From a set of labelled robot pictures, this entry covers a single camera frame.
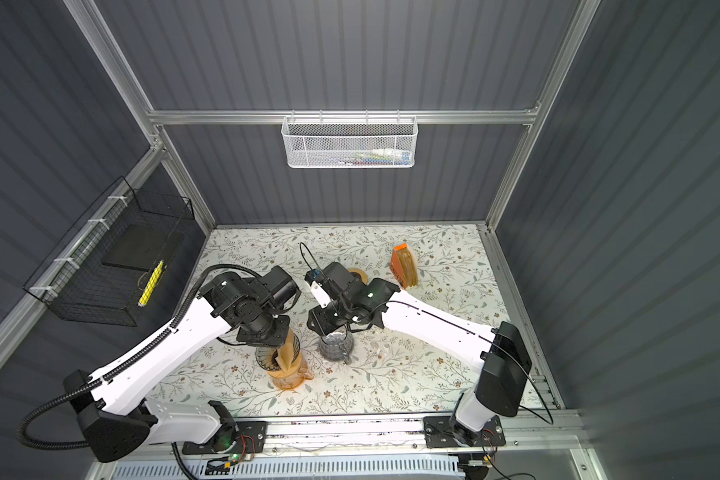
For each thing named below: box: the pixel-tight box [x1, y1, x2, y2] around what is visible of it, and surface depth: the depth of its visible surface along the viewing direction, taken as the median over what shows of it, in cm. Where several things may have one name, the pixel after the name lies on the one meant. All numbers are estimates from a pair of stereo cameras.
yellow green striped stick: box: [138, 260, 164, 307], surface depth 71 cm
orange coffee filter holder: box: [390, 243, 418, 290], surface depth 101 cm
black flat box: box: [102, 220, 185, 272], surface depth 76 cm
